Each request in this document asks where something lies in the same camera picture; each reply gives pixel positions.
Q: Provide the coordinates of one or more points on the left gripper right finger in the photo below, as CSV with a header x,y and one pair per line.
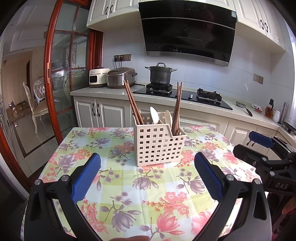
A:
x,y
211,175

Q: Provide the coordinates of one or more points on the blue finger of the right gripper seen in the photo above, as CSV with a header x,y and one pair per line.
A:
x,y
260,139

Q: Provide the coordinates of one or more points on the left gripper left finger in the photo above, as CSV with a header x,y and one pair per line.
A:
x,y
83,176

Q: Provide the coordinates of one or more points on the brown chopstick compartment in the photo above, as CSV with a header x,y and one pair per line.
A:
x,y
175,124
136,113

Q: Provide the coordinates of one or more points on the white ceramic spoon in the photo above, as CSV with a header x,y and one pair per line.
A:
x,y
154,115
168,118

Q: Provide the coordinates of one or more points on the kitchen knife on counter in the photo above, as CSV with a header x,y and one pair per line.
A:
x,y
243,106

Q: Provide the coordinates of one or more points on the oil bottle on counter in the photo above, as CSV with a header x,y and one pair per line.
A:
x,y
269,109

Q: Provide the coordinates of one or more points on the steel thermos bottle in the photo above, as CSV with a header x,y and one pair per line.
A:
x,y
283,113

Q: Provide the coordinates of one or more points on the floral tablecloth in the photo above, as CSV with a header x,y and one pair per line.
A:
x,y
163,201

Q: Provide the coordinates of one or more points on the white perforated utensil basket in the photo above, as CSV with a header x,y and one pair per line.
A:
x,y
155,144

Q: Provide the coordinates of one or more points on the white dining chair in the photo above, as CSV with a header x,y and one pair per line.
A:
x,y
37,101

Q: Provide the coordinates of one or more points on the cardboard box on floor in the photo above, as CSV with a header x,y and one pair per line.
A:
x,y
14,112

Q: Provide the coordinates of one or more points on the white small cooker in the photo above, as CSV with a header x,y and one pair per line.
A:
x,y
98,77

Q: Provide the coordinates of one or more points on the silver rice cooker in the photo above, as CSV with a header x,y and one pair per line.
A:
x,y
116,78

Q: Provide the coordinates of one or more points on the black gas stove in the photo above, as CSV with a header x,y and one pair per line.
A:
x,y
198,96

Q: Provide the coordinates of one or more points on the black stock pot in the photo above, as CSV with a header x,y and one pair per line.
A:
x,y
160,74

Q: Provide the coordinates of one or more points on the white upper cabinets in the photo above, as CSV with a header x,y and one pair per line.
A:
x,y
256,20

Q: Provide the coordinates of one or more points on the black range hood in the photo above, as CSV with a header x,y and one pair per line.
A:
x,y
208,38

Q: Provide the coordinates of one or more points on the red wooden glass door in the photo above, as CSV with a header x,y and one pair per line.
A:
x,y
71,51

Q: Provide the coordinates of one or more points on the wall power socket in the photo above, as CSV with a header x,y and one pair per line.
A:
x,y
122,57

